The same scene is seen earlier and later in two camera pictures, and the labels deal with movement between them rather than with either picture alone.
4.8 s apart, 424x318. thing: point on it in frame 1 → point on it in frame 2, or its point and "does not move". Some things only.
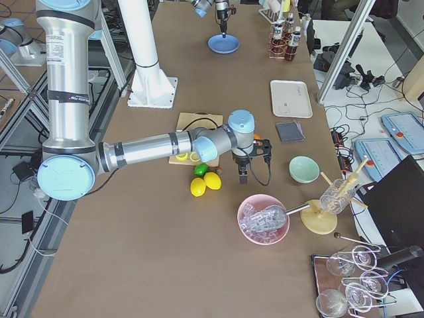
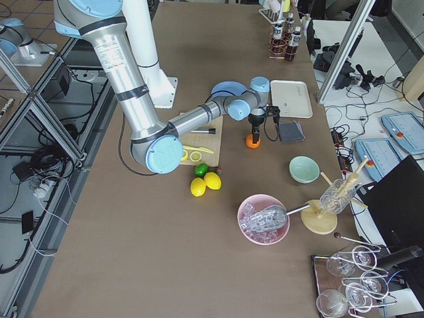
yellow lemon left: [197, 187] does not move
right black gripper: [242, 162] → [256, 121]
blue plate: [219, 44] → [228, 88]
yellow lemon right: [212, 180] does not move
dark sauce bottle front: [291, 49] does not move
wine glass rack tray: [350, 282] does not move
